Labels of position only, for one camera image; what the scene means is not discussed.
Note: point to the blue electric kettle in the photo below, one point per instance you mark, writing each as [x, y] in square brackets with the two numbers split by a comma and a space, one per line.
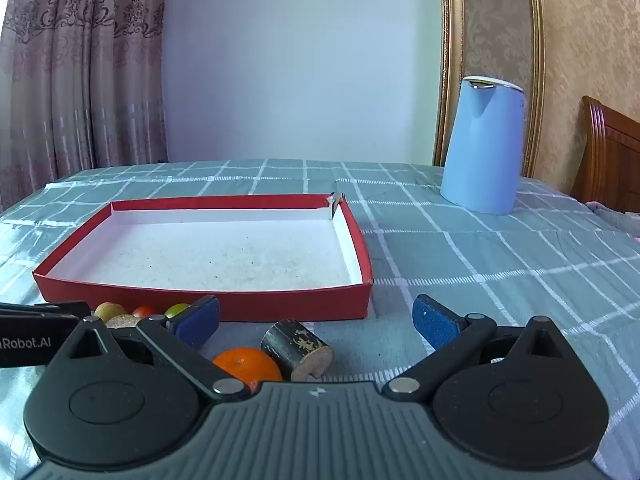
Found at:
[480, 150]

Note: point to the orange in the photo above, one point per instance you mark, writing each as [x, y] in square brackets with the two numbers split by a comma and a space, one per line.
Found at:
[247, 365]

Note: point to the round dark sugarcane piece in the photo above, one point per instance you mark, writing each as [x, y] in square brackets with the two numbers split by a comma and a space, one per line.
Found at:
[122, 321]

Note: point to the gold wall frame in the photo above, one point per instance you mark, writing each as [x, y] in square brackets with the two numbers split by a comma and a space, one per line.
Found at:
[451, 60]

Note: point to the patterned pink curtain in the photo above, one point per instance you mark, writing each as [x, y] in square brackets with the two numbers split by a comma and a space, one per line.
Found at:
[75, 70]

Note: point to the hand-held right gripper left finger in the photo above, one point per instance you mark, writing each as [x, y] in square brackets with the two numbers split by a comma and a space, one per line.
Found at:
[200, 322]

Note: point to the red cherry tomato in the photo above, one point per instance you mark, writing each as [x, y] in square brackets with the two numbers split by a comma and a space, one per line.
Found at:
[144, 312]

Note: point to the notched dark sugarcane piece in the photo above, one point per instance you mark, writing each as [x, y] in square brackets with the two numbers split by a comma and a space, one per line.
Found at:
[287, 345]

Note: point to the longan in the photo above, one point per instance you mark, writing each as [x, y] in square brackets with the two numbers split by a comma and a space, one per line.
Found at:
[107, 311]

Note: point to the wooden headboard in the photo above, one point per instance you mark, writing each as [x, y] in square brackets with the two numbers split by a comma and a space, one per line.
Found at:
[612, 160]

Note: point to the green tomato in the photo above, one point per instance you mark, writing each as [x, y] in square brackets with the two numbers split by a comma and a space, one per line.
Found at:
[176, 309]

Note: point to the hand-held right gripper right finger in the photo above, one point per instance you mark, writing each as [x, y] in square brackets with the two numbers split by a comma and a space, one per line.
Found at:
[435, 325]

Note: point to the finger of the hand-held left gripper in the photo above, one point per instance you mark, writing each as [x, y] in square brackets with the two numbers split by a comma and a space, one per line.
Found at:
[45, 309]

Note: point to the red cardboard box tray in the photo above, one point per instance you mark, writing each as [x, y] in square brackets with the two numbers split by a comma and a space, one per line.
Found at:
[200, 255]

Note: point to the grey pink cloth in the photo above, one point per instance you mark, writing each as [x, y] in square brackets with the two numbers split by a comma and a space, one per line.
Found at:
[617, 217]

